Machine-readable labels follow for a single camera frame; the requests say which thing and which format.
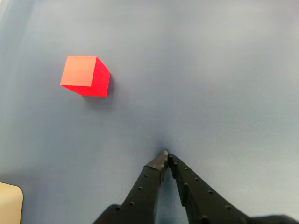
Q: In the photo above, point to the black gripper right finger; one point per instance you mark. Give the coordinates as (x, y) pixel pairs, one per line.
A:
(201, 200)

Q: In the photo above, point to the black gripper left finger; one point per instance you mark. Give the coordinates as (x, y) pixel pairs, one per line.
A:
(140, 198)

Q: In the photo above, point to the red cube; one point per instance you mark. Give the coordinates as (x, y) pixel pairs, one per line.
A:
(80, 72)

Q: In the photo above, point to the beige rounded box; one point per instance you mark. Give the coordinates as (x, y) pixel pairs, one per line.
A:
(9, 205)

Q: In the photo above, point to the blue-grey table mat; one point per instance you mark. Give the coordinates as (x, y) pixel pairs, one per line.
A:
(187, 81)

